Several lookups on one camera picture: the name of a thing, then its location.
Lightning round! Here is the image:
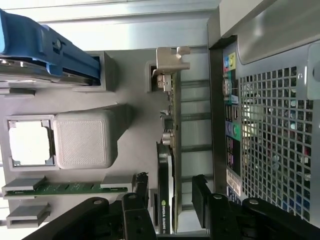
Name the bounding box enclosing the silver CPU chip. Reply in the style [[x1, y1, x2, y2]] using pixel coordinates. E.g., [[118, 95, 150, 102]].
[[8, 121, 51, 166]]

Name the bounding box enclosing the green RAM stick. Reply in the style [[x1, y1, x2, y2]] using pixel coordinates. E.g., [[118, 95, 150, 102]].
[[6, 182, 128, 196]]

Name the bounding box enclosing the open black PC case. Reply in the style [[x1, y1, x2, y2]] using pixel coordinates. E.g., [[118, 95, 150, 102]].
[[207, 0, 320, 223]]

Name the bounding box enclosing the grey plastic parts rack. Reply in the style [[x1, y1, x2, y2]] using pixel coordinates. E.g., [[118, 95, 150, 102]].
[[0, 49, 161, 230]]

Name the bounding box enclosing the hard disk in blue caddy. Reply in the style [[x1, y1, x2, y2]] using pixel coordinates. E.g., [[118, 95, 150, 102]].
[[0, 8, 102, 90]]

